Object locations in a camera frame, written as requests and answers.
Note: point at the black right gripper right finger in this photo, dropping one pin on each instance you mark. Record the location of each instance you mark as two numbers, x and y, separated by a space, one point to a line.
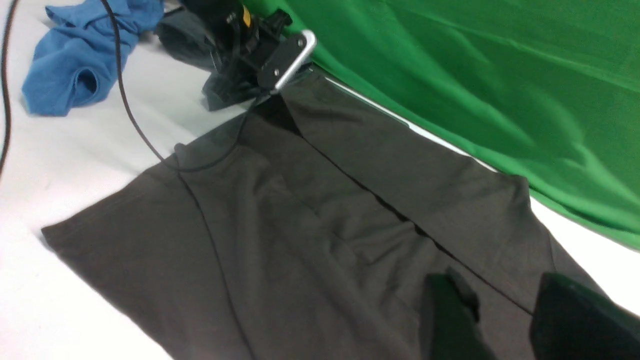
573 322

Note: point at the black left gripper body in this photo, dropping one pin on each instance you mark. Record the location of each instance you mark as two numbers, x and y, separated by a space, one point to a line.
239 43

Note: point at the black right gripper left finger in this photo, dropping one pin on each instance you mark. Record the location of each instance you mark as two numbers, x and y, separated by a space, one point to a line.
449 320

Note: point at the dark gray long-sleeved shirt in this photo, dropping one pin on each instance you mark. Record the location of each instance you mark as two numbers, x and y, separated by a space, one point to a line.
311 236

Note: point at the dark teal crumpled shirt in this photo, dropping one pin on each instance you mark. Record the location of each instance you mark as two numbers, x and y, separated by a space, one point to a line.
183 38

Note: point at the blue crumpled shirt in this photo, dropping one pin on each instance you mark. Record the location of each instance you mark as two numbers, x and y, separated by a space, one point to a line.
74 63

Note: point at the green backdrop cloth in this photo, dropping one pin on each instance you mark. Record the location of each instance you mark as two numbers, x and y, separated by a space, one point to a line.
545 89

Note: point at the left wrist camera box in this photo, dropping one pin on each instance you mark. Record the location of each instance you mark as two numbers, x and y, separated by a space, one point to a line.
288 58

